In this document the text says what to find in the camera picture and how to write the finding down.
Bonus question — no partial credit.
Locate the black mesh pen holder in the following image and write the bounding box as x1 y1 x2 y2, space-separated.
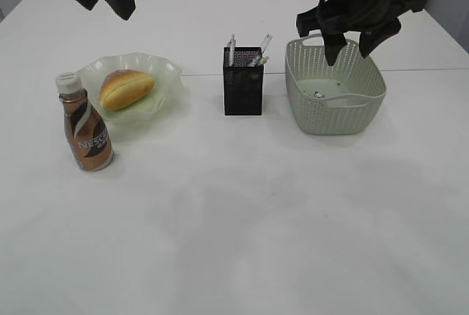
223 47 264 116

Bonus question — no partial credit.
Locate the blue grey pen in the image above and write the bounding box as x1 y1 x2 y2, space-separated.
247 53 262 67

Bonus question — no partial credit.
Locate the clear plastic ruler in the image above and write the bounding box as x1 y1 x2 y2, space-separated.
260 34 273 56

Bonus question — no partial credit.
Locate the grey grip pen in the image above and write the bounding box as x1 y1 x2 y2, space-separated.
228 34 236 67

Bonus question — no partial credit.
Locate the yellow bread loaf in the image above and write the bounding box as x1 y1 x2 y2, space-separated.
98 70 155 111

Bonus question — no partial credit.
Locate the pale green glass plate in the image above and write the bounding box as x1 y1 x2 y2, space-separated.
76 52 182 127

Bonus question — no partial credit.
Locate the brown coffee drink bottle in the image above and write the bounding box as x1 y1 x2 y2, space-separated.
55 73 114 171

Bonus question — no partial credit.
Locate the black covered right gripper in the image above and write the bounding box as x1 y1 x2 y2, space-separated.
296 0 426 66

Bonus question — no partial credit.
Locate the pale green plastic basket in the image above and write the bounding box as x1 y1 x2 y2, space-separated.
285 34 387 136

